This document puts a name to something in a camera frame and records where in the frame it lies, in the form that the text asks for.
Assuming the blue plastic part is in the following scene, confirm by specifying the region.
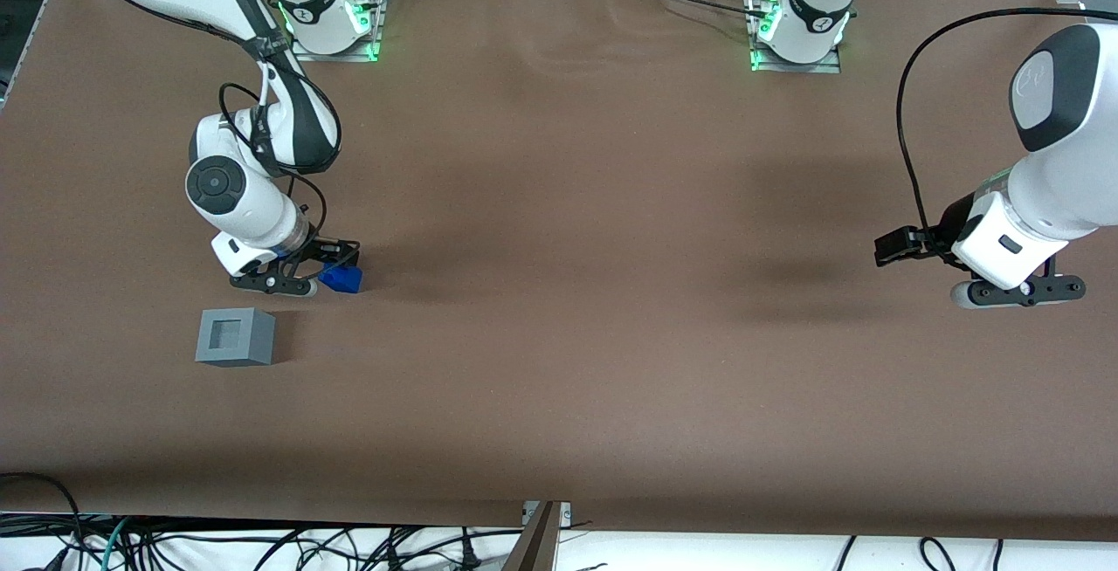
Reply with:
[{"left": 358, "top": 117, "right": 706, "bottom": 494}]
[{"left": 318, "top": 263, "right": 364, "bottom": 295}]

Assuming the gray cube base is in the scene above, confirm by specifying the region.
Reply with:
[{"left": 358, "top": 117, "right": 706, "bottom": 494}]
[{"left": 195, "top": 307, "right": 278, "bottom": 368}]

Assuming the brown table cover sheet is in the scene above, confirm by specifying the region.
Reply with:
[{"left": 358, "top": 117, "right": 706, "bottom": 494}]
[{"left": 0, "top": 0, "right": 1118, "bottom": 542}]

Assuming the dark metal profile bar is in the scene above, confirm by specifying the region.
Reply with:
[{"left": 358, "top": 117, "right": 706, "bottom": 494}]
[{"left": 501, "top": 501, "right": 562, "bottom": 571}]

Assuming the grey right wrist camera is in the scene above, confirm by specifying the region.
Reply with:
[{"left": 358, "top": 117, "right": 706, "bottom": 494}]
[{"left": 228, "top": 267, "right": 319, "bottom": 298}]

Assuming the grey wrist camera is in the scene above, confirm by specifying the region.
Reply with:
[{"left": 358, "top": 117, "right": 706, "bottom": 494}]
[
  {"left": 949, "top": 272, "right": 1087, "bottom": 311},
  {"left": 228, "top": 267, "right": 319, "bottom": 298}
]

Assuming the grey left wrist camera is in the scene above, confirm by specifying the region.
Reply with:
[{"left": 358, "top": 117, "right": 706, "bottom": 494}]
[{"left": 949, "top": 272, "right": 1087, "bottom": 311}]

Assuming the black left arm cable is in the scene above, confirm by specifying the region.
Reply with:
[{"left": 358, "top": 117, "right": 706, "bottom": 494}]
[{"left": 896, "top": 7, "right": 1118, "bottom": 244}]

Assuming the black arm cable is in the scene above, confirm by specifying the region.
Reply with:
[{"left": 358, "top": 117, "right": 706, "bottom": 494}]
[
  {"left": 896, "top": 7, "right": 1118, "bottom": 244},
  {"left": 79, "top": 0, "right": 344, "bottom": 245}
]

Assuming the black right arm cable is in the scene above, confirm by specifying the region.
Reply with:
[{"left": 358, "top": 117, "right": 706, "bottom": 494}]
[{"left": 79, "top": 0, "right": 344, "bottom": 245}]

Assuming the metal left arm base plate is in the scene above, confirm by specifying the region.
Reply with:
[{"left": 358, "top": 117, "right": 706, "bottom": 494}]
[{"left": 749, "top": 0, "right": 843, "bottom": 75}]

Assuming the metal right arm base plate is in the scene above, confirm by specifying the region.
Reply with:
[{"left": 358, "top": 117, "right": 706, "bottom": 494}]
[{"left": 287, "top": 0, "right": 384, "bottom": 64}]

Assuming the tangled black cable bundle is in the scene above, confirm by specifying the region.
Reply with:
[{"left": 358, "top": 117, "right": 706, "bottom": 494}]
[{"left": 52, "top": 520, "right": 525, "bottom": 571}]

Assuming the black looped floor cable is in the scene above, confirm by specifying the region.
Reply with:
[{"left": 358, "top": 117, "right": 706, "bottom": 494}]
[{"left": 0, "top": 471, "right": 86, "bottom": 571}]

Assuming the curled black cable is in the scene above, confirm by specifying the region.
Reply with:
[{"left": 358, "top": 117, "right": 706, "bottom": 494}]
[{"left": 919, "top": 536, "right": 959, "bottom": 571}]

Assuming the teal cable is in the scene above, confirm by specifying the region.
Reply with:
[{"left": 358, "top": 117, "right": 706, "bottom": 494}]
[{"left": 101, "top": 516, "right": 134, "bottom": 571}]

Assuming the small metal edge bracket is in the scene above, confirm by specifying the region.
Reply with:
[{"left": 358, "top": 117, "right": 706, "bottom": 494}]
[{"left": 521, "top": 500, "right": 572, "bottom": 527}]

